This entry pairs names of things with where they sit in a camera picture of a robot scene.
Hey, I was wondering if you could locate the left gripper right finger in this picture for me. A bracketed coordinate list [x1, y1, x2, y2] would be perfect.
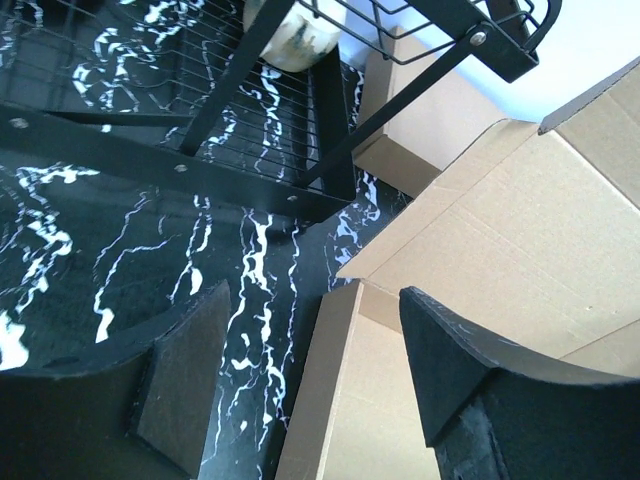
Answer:
[399, 287, 639, 479]

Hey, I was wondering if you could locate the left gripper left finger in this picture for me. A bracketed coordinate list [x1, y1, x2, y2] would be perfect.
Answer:
[1, 281, 231, 479]

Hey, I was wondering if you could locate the cream ceramic mug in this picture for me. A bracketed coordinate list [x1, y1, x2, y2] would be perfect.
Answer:
[260, 1, 347, 73]

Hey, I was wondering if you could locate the black wire tray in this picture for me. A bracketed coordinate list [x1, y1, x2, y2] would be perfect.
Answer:
[1, 1, 356, 223]

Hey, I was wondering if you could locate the black wire plate rack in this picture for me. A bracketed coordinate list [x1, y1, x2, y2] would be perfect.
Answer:
[179, 1, 562, 186]

